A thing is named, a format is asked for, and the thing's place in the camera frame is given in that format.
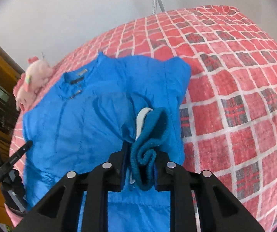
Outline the blue puffer jacket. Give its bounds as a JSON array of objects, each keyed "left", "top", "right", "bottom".
[{"left": 22, "top": 51, "right": 193, "bottom": 232}]

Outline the pink plush unicorn toy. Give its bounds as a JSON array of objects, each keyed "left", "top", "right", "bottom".
[{"left": 13, "top": 55, "right": 53, "bottom": 111}]

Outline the red plaid bed cover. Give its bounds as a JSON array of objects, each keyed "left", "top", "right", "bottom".
[{"left": 10, "top": 6, "right": 277, "bottom": 231}]

